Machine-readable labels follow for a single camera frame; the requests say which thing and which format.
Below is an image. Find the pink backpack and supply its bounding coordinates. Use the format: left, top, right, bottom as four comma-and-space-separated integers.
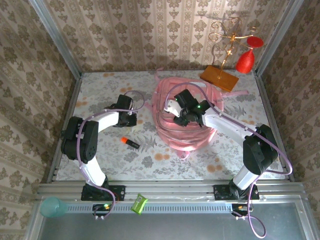
144, 67, 250, 161

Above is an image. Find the black marker orange cap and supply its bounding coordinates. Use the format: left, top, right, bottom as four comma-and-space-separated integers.
120, 136, 140, 150

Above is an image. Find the floral table cloth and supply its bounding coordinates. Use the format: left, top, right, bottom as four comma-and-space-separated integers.
55, 70, 288, 181

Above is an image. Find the red cone ornament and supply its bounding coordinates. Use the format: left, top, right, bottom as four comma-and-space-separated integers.
235, 48, 256, 74

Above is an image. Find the red disc ornament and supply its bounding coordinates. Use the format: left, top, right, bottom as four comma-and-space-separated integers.
246, 36, 265, 49

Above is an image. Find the small green box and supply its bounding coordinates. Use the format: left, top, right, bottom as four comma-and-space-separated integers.
130, 193, 149, 215

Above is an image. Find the small black controller board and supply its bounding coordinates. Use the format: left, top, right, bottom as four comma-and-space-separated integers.
92, 203, 114, 218
231, 203, 253, 218

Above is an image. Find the grey metal sheet panel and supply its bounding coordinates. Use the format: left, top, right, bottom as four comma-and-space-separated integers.
24, 201, 320, 240

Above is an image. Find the teal plastic cup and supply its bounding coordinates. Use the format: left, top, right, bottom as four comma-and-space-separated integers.
39, 196, 69, 218

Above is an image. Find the gold wire stand orange base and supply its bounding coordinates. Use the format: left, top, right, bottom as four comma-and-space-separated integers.
199, 16, 258, 93

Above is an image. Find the aluminium side rail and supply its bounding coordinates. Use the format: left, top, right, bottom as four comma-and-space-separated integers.
254, 71, 296, 183
46, 72, 83, 183

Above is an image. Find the aluminium front frame rail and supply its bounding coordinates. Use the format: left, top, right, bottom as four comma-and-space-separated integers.
36, 180, 311, 201

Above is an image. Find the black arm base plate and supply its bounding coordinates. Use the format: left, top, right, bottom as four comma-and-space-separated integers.
81, 184, 126, 202
213, 184, 260, 201

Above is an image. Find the grey slotted cable duct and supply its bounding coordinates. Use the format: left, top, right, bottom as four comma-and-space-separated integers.
66, 201, 235, 214

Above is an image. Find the aluminium frame post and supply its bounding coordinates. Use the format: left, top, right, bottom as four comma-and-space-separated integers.
253, 0, 305, 77
27, 0, 83, 78

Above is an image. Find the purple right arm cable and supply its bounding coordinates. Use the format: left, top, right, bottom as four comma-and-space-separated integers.
164, 83, 293, 238

